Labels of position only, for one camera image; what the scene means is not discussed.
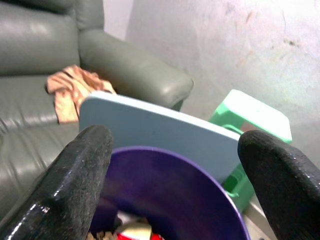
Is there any small light blue chair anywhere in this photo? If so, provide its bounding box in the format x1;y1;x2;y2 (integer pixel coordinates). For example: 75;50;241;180
79;91;242;186

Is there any purple plastic rubbish bin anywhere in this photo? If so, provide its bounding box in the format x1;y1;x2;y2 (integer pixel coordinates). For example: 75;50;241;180
88;146;252;240

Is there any crumpled beige cloth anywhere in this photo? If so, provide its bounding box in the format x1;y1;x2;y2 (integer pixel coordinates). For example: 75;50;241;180
44;64;117;125

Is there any red and white carton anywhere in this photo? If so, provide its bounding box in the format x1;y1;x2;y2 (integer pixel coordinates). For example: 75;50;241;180
116;231;163;240

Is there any green plastic stool stack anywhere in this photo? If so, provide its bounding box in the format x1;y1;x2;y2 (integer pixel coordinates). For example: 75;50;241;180
208;89;293;215

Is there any crumpled white paper wrapper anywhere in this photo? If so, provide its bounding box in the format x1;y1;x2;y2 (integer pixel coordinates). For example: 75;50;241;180
119;216;154;236

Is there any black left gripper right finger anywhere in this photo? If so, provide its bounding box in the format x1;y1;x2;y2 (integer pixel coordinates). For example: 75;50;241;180
237;129;320;240

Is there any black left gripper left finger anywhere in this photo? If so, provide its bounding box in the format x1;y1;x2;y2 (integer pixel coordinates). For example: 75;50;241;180
0;124;115;240

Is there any grey-green leather sofa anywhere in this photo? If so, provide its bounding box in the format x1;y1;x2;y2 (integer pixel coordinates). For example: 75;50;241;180
0;0;195;223

